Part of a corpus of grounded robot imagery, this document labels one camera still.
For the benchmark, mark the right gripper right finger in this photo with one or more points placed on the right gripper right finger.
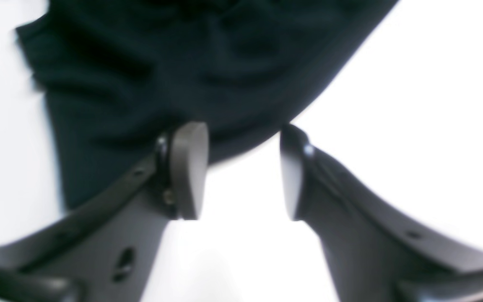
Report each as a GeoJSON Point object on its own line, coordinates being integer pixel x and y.
{"type": "Point", "coordinates": [374, 252]}

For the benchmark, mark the black T-shirt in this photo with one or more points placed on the black T-shirt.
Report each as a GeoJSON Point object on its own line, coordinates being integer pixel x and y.
{"type": "Point", "coordinates": [117, 73]}

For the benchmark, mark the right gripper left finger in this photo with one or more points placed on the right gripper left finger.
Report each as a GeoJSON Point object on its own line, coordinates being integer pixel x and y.
{"type": "Point", "coordinates": [105, 250]}

